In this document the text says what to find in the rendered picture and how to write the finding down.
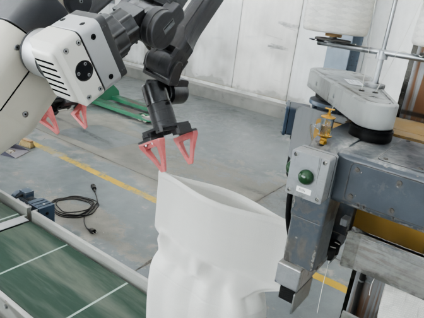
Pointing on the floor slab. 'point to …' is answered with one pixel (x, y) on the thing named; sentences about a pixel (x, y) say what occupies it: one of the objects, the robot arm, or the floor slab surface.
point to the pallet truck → (111, 93)
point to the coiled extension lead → (79, 211)
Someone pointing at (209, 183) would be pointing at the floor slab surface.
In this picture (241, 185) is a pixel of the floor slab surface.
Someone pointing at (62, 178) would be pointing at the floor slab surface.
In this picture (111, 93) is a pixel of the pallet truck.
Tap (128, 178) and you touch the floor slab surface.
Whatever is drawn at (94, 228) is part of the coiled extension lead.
